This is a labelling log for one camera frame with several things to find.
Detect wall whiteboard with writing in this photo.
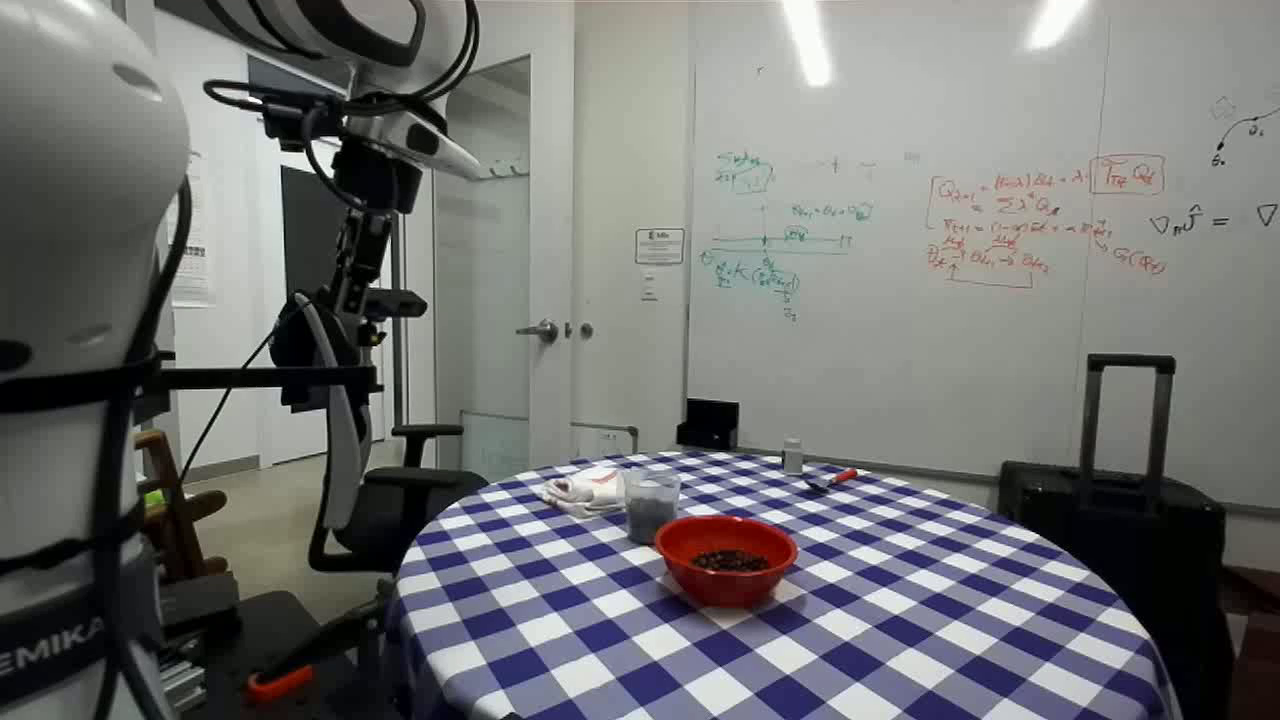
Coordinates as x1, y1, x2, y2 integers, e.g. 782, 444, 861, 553
682, 0, 1280, 510

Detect white paper wall sign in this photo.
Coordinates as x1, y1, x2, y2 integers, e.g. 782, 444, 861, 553
631, 225, 692, 272

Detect black camera on stand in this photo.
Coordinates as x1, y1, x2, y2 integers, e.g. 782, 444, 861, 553
360, 284, 432, 322

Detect white door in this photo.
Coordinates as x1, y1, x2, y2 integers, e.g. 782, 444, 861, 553
427, 53, 579, 473

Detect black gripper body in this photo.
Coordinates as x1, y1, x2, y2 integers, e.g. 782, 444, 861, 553
327, 132, 432, 272

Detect black rolling suitcase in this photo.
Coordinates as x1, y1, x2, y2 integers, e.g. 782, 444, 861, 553
995, 352, 1232, 720

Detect red bowl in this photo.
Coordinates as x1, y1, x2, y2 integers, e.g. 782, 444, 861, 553
650, 510, 804, 612

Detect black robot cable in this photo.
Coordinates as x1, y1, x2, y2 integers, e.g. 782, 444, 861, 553
79, 177, 198, 720

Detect black office chair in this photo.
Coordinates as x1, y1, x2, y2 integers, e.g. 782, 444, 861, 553
308, 421, 491, 574

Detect black robot cart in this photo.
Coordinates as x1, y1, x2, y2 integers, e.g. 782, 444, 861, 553
155, 582, 406, 720

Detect black white curved frame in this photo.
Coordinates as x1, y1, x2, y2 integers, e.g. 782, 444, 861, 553
266, 288, 387, 539

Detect orange clamp handle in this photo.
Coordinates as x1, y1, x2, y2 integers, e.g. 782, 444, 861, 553
242, 659, 325, 709

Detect folded white towel orange stripes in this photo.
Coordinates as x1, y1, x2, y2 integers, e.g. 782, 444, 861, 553
539, 463, 631, 519

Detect brown wooden stand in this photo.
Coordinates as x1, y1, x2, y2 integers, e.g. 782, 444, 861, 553
130, 424, 233, 582

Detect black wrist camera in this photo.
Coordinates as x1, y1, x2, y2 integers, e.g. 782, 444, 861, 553
198, 77, 353, 151

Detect blue white checkered tablecloth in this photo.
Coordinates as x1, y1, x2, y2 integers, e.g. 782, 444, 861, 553
392, 446, 1182, 720

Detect black horizontal stand bar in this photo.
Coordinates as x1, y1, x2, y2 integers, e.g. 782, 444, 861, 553
0, 362, 387, 398

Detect red marker pen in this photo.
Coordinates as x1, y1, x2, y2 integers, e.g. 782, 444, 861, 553
797, 463, 862, 498

